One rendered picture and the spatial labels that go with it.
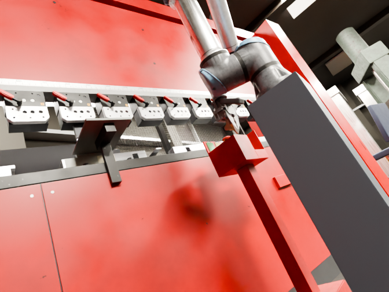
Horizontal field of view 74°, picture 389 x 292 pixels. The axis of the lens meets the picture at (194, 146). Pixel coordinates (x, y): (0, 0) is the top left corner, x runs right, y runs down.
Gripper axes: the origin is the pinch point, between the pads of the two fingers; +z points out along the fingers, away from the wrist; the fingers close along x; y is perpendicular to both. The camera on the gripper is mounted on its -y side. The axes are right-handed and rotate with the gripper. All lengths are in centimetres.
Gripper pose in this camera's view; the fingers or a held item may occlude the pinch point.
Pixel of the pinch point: (238, 130)
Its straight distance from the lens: 123.7
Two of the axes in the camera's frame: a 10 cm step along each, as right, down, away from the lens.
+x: -6.7, 0.1, -7.4
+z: 3.3, 9.0, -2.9
